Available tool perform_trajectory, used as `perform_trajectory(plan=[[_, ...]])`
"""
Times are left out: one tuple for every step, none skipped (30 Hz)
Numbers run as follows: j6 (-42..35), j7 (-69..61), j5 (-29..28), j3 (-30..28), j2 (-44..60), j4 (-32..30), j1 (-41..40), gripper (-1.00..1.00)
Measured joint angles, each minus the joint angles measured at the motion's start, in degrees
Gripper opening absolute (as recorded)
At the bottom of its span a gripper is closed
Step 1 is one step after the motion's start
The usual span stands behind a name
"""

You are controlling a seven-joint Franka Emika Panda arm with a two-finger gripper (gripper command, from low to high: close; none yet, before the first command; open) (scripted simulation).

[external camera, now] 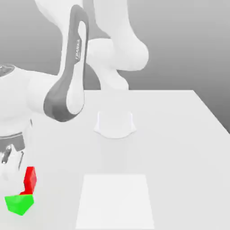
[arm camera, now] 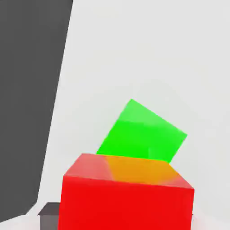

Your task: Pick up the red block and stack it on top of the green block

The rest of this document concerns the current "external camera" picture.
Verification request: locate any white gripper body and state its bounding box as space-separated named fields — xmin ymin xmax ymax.
xmin=0 ymin=149 xmax=28 ymax=182

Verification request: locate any small red cube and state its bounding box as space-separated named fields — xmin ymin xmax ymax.
xmin=19 ymin=166 xmax=38 ymax=196

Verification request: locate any small green cube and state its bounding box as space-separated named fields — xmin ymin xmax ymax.
xmin=4 ymin=194 xmax=35 ymax=217

